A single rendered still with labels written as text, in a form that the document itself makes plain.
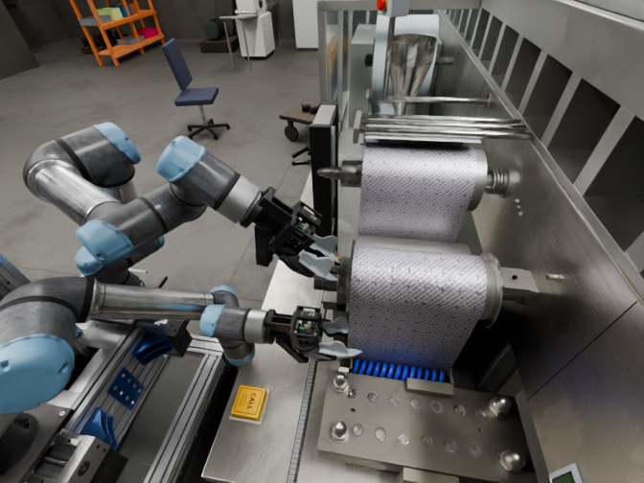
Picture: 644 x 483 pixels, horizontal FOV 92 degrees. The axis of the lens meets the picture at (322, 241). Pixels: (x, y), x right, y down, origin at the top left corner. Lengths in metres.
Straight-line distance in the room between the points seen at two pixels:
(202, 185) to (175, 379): 1.41
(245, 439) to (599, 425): 0.67
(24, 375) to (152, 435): 1.13
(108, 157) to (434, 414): 0.94
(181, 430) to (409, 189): 1.41
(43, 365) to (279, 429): 0.50
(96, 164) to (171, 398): 1.19
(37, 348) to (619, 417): 0.80
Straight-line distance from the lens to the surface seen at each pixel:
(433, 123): 0.76
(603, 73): 0.64
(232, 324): 0.74
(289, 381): 0.92
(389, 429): 0.75
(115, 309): 0.82
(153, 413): 1.81
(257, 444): 0.88
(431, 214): 0.76
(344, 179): 0.76
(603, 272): 0.55
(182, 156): 0.53
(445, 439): 0.76
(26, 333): 0.70
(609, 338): 0.54
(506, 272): 0.68
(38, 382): 0.70
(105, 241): 0.58
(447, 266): 0.61
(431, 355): 0.76
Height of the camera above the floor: 1.74
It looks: 43 degrees down
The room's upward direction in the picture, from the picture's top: 2 degrees counter-clockwise
